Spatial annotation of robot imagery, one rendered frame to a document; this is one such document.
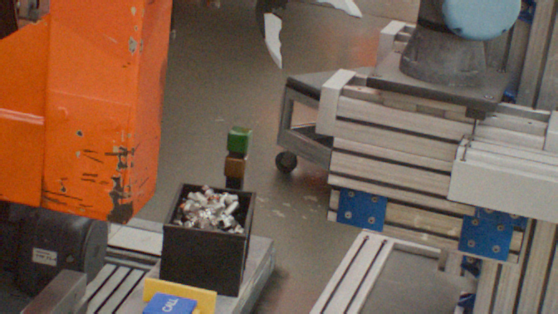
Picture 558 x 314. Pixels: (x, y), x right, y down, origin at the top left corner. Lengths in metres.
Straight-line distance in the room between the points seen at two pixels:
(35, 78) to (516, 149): 0.82
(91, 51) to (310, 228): 1.58
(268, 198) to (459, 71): 1.66
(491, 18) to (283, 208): 1.77
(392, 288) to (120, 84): 0.96
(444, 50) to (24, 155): 0.74
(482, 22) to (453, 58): 0.16
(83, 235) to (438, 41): 0.81
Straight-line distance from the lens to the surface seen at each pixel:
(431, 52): 1.88
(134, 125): 1.84
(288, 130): 3.61
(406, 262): 2.65
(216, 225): 1.85
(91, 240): 2.23
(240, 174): 2.01
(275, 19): 1.71
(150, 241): 2.90
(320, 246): 3.17
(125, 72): 1.81
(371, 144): 1.94
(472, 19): 1.73
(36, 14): 2.22
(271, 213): 3.34
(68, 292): 1.96
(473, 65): 1.91
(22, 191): 1.95
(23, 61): 1.90
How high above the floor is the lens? 1.31
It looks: 20 degrees down
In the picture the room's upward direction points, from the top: 7 degrees clockwise
